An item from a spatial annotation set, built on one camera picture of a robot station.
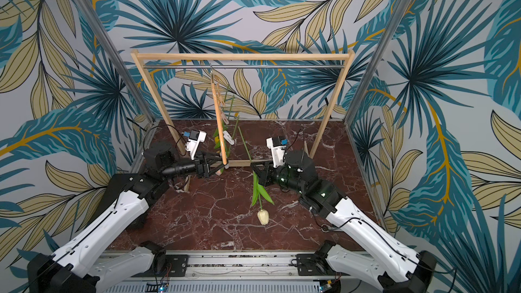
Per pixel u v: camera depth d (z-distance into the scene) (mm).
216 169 626
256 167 647
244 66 973
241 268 734
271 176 570
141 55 533
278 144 581
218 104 596
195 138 606
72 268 381
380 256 412
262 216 624
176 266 734
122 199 493
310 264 732
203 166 595
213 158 606
